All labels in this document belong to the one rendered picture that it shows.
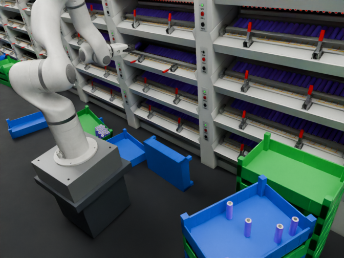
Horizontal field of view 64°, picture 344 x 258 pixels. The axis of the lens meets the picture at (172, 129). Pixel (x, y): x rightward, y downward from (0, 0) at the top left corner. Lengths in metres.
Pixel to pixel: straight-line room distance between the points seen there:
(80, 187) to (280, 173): 0.77
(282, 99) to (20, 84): 0.99
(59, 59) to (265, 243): 0.87
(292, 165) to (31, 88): 0.97
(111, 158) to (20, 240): 0.62
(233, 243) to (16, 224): 1.17
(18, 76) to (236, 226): 0.87
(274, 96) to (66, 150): 0.88
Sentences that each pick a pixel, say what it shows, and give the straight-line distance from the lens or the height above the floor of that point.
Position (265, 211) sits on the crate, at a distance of 0.93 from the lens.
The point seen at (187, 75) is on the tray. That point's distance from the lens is 1.44.
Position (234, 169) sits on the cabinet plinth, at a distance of 1.59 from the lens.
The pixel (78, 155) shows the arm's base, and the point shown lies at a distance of 1.23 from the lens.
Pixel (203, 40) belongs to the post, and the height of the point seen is 0.74.
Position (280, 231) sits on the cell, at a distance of 0.82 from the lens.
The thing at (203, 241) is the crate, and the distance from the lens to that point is 0.85.
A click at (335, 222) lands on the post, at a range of 1.43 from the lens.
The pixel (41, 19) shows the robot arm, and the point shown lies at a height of 0.93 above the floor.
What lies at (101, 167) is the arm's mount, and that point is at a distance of 1.22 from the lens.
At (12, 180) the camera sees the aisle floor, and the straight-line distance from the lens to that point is 1.97.
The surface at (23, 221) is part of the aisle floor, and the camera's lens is 1.67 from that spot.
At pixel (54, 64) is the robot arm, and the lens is 1.05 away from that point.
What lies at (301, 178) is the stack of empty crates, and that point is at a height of 0.40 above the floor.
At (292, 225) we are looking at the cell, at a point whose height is 0.45.
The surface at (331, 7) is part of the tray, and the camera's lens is 1.04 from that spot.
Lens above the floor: 1.11
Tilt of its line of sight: 34 degrees down
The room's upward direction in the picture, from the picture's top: 6 degrees counter-clockwise
